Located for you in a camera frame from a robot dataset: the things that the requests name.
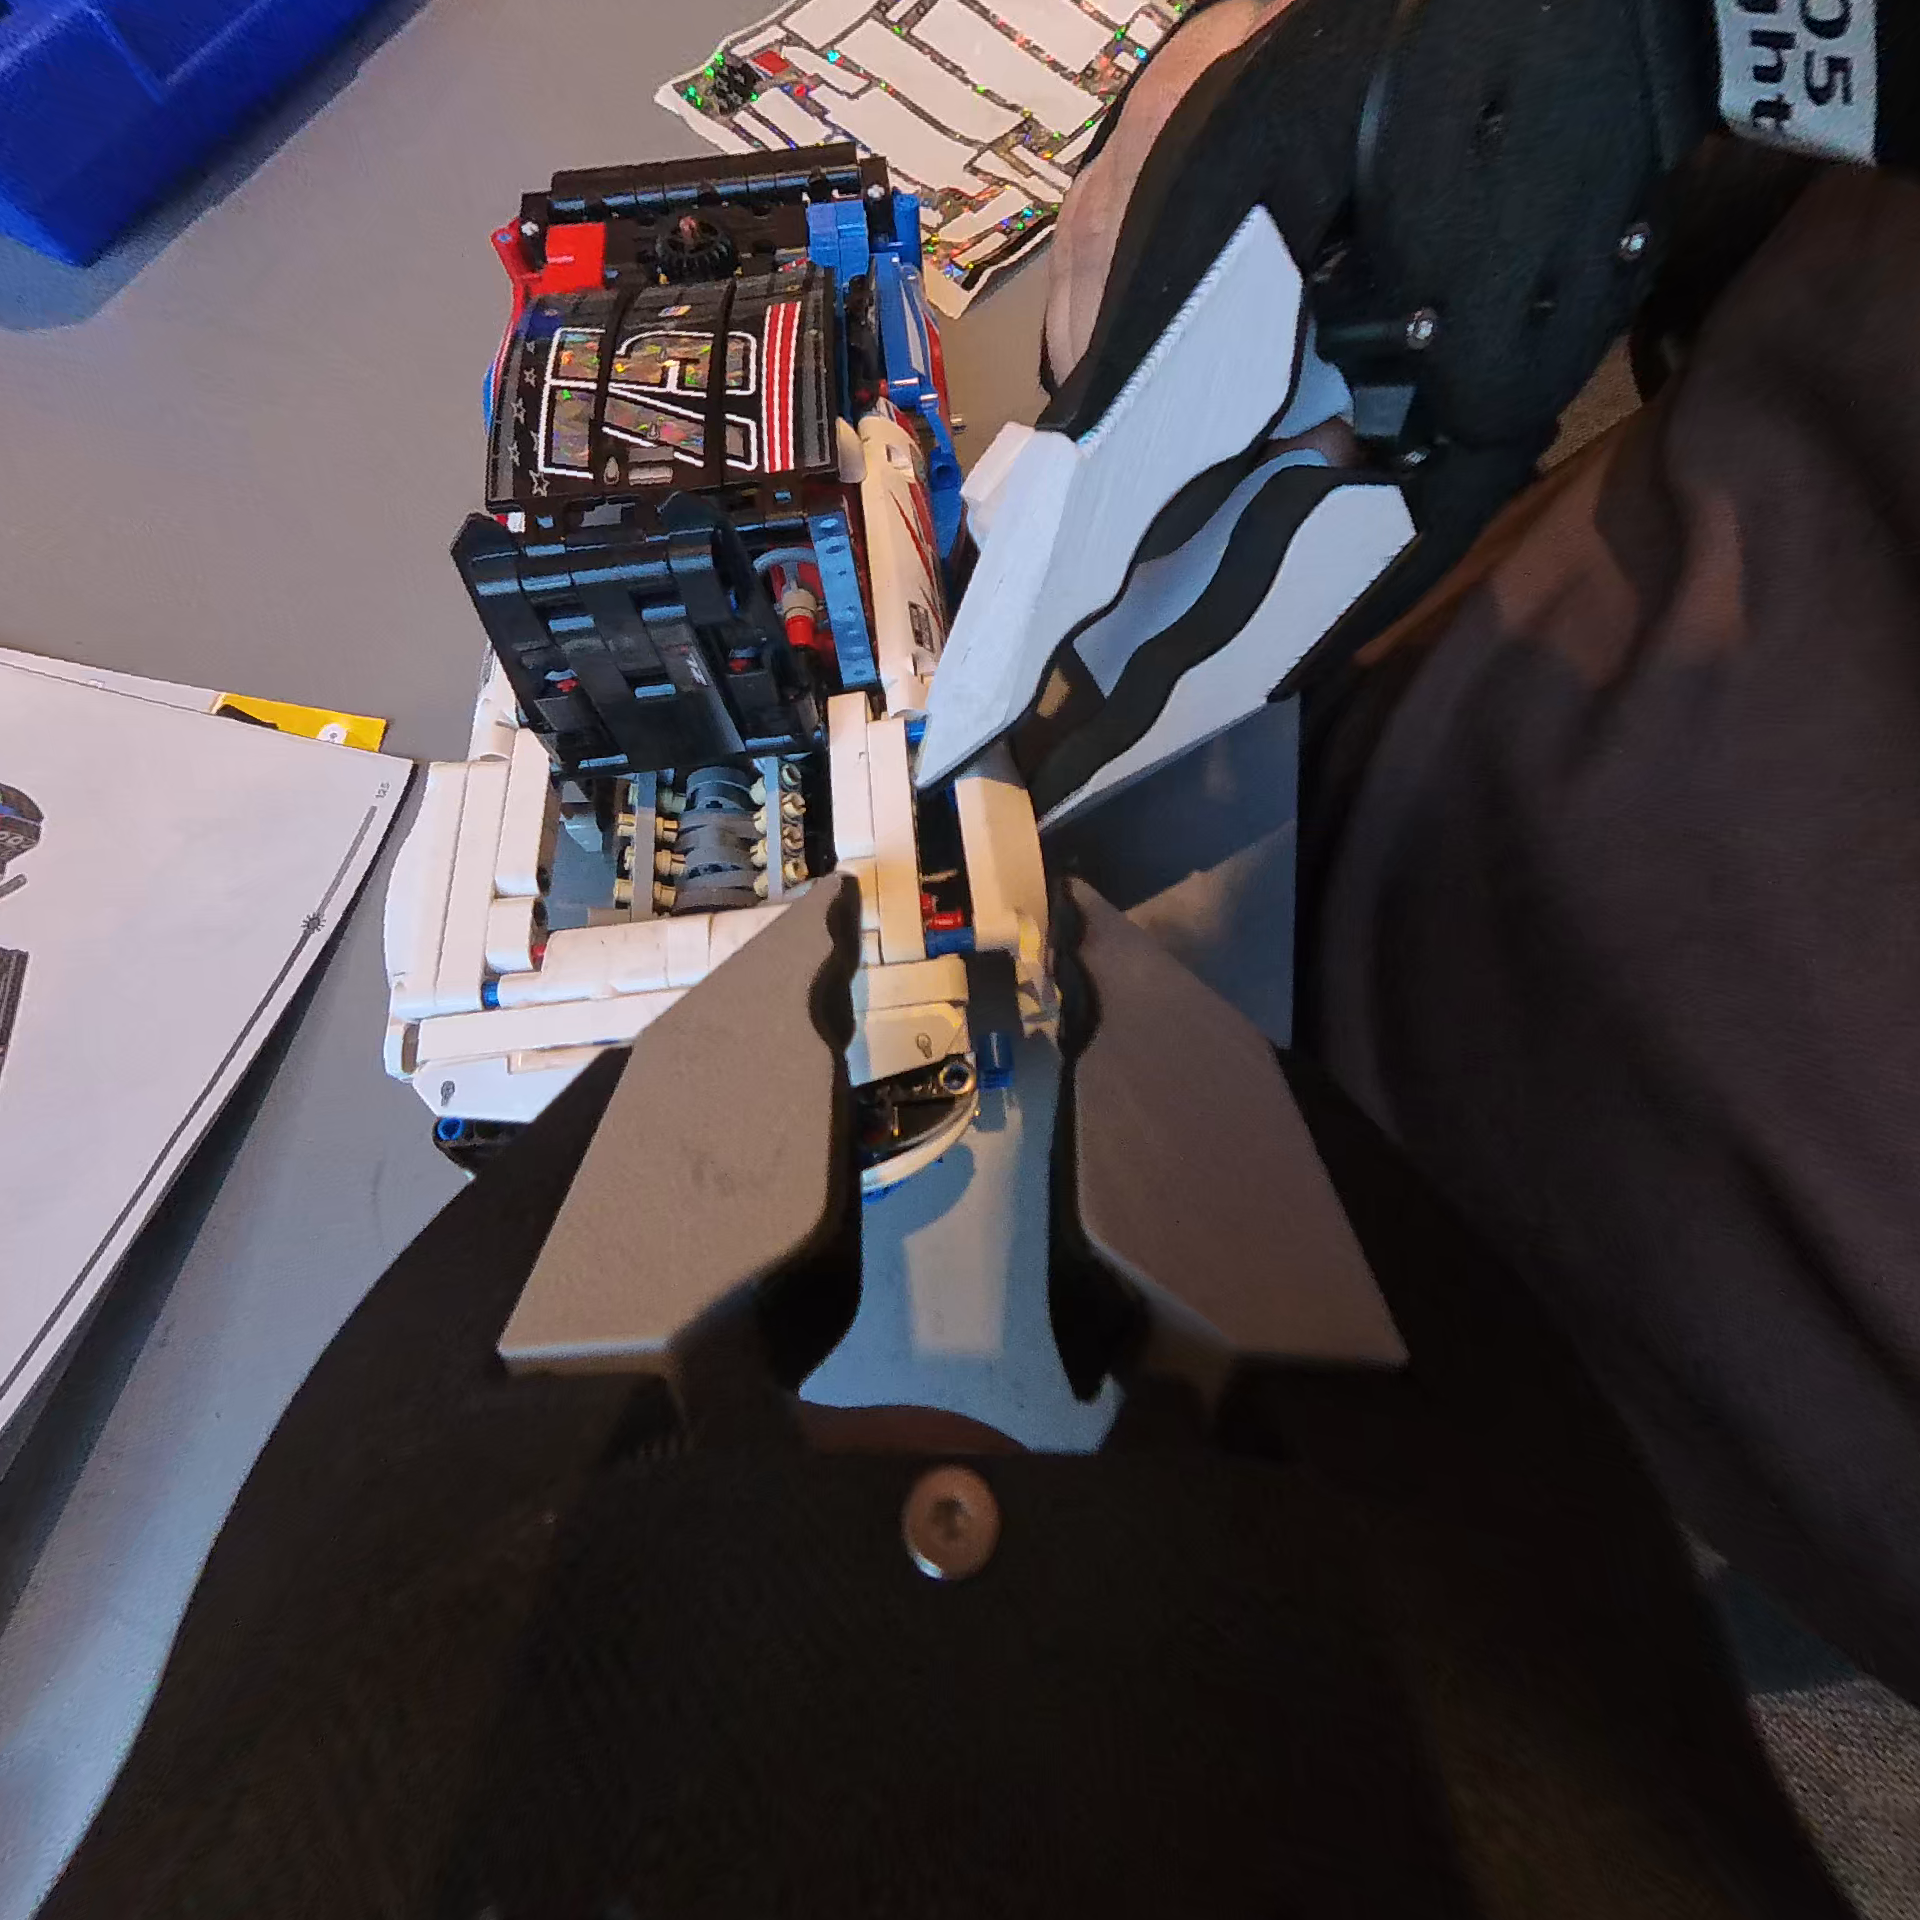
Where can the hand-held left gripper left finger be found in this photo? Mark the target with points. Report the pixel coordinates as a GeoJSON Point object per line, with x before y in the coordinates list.
{"type": "Point", "coordinates": [675, 1184]}

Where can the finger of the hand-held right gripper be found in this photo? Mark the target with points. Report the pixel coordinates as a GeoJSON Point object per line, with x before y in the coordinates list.
{"type": "Point", "coordinates": [1290, 600]}
{"type": "Point", "coordinates": [1095, 495]}

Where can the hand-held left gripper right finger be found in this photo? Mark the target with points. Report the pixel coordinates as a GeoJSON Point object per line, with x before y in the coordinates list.
{"type": "Point", "coordinates": [1231, 1200]}

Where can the toy brick race car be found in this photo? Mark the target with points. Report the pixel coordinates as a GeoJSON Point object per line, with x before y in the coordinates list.
{"type": "Point", "coordinates": [661, 452]}

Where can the grey desk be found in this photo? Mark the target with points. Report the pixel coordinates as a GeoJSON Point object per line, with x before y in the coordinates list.
{"type": "Point", "coordinates": [224, 452]}

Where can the person's right hand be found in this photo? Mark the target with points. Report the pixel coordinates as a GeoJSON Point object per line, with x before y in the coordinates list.
{"type": "Point", "coordinates": [1068, 285]}

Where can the holographic sticker sheet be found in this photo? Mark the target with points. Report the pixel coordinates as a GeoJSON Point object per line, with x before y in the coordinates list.
{"type": "Point", "coordinates": [931, 90]}

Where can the open instruction booklet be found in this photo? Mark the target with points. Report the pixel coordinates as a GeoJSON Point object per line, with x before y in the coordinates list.
{"type": "Point", "coordinates": [149, 975]}

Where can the blue plastic bin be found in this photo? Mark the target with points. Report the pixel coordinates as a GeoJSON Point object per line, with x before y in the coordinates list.
{"type": "Point", "coordinates": [119, 106]}

